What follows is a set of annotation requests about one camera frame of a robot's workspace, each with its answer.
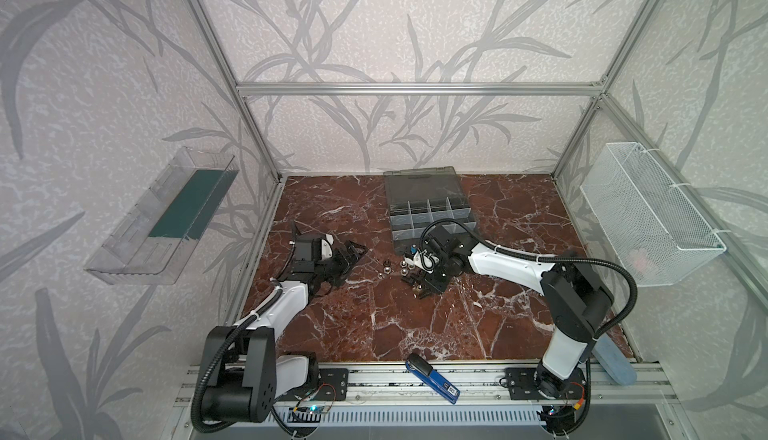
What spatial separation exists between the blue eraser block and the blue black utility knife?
39 centimetres

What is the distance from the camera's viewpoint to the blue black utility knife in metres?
0.72

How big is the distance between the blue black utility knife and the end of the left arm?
1.00 ft

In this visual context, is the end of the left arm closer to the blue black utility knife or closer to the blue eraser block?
the blue black utility knife

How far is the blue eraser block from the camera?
75cm

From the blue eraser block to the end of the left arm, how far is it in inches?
27.4

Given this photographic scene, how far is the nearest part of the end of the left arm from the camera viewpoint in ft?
2.21
